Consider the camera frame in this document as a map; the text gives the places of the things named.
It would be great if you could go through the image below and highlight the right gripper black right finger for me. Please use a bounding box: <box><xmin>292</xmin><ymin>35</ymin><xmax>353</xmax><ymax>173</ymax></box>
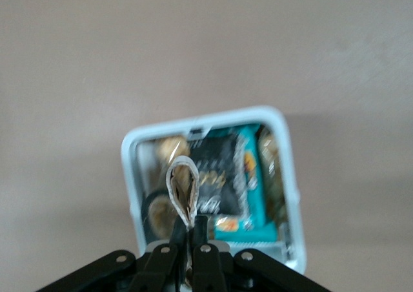
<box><xmin>189</xmin><ymin>214</ymin><xmax>327</xmax><ymax>292</ymax></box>

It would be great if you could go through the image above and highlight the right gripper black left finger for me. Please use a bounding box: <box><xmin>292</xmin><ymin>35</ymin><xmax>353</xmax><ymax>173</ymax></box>
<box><xmin>38</xmin><ymin>217</ymin><xmax>188</xmax><ymax>292</ymax></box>

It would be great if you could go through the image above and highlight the black tape roll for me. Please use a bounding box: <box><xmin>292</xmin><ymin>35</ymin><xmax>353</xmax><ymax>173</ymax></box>
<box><xmin>141</xmin><ymin>190</ymin><xmax>178</xmax><ymax>241</ymax></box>

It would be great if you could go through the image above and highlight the black snack wrapper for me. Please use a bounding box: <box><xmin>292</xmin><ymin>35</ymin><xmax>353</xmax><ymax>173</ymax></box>
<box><xmin>188</xmin><ymin>133</ymin><xmax>248</xmax><ymax>217</ymax></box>

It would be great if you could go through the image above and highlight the white square trash bin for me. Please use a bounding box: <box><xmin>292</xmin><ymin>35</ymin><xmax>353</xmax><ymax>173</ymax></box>
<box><xmin>121</xmin><ymin>106</ymin><xmax>307</xmax><ymax>273</ymax></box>

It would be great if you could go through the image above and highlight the teal snack packet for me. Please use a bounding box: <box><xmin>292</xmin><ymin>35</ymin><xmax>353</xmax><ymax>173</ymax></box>
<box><xmin>211</xmin><ymin>125</ymin><xmax>278</xmax><ymax>243</ymax></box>

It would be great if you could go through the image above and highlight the brown snack packet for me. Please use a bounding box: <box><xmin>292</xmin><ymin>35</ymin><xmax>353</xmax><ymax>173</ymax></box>
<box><xmin>153</xmin><ymin>136</ymin><xmax>192</xmax><ymax>189</ymax></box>
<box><xmin>257</xmin><ymin>129</ymin><xmax>290</xmax><ymax>225</ymax></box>

